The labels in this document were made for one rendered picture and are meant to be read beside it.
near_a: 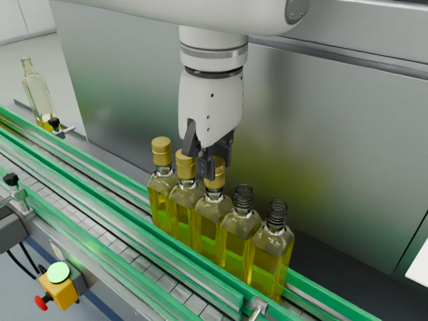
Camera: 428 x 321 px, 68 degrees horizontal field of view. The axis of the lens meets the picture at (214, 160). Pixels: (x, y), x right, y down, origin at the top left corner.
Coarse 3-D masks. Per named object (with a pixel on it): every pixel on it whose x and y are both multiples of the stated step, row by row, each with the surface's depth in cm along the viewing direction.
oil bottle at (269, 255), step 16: (256, 240) 49; (272, 240) 48; (288, 240) 49; (256, 256) 51; (272, 256) 48; (288, 256) 51; (256, 272) 53; (272, 272) 50; (256, 288) 55; (272, 288) 53
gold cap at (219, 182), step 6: (216, 156) 51; (216, 162) 50; (222, 162) 50; (216, 168) 49; (222, 168) 50; (216, 174) 50; (222, 174) 50; (204, 180) 52; (216, 180) 50; (222, 180) 51; (210, 186) 51; (216, 186) 51; (222, 186) 52
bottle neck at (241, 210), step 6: (240, 186) 50; (246, 186) 50; (234, 192) 50; (240, 192) 50; (246, 192) 50; (252, 192) 48; (234, 198) 49; (240, 198) 48; (246, 198) 48; (252, 198) 49; (234, 204) 50; (240, 204) 49; (246, 204) 49; (234, 210) 51; (240, 210) 50; (246, 210) 50; (240, 216) 50; (246, 216) 51
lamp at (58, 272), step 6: (54, 264) 72; (60, 264) 72; (48, 270) 71; (54, 270) 70; (60, 270) 71; (66, 270) 71; (48, 276) 70; (54, 276) 70; (60, 276) 70; (66, 276) 72; (54, 282) 70; (60, 282) 71
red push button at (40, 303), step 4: (36, 296) 70; (44, 296) 72; (36, 300) 70; (40, 300) 70; (44, 300) 71; (48, 300) 72; (36, 304) 71; (40, 304) 69; (44, 304) 70; (40, 308) 70; (44, 308) 70
